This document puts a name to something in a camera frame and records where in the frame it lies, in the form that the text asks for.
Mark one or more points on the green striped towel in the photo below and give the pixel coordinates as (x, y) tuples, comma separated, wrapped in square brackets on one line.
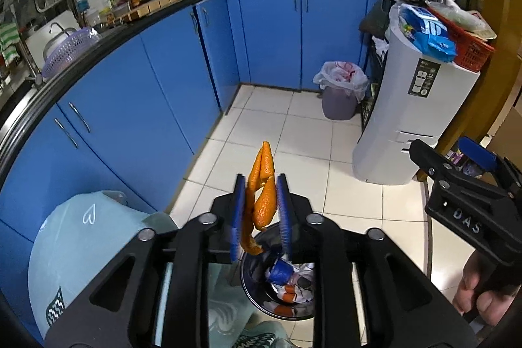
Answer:
[(9, 44)]

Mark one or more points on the orange peel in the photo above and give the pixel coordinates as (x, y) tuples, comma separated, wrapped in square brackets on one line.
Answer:
[(265, 205)]

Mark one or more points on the dark hanging bag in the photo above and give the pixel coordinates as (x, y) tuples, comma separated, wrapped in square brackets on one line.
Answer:
[(377, 15)]

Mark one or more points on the red plastic basket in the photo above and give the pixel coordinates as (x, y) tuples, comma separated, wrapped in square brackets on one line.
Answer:
[(473, 50)]

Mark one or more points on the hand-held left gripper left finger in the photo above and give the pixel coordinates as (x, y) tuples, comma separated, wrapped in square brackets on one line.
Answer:
[(237, 225)]

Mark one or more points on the blue plastic cup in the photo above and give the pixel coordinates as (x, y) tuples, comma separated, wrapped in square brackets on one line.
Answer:
[(280, 271)]

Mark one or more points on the black trash bin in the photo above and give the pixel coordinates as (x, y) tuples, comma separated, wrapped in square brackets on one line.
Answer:
[(265, 303)]

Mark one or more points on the grey bin with bag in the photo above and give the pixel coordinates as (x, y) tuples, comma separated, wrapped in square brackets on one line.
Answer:
[(338, 95)]

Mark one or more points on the round table blue cloth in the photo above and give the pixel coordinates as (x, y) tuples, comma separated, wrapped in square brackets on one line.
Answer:
[(81, 250)]

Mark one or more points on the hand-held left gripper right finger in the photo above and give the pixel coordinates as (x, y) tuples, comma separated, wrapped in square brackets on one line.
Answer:
[(284, 225)]

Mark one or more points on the blue plastic packages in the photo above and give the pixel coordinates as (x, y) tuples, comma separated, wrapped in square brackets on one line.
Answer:
[(428, 34)]

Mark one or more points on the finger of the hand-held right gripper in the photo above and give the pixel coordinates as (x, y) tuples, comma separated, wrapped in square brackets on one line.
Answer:
[(428, 158), (477, 154)]

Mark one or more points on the long wooden board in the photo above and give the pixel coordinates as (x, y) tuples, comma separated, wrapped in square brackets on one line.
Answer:
[(163, 3)]

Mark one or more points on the white tall appliance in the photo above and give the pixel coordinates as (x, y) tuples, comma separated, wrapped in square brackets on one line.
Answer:
[(403, 119)]

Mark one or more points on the person's right hand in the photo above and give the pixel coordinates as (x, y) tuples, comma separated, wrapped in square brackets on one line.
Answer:
[(473, 287)]

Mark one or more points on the purple plastic colander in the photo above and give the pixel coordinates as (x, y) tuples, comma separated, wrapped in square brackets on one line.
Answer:
[(69, 52)]

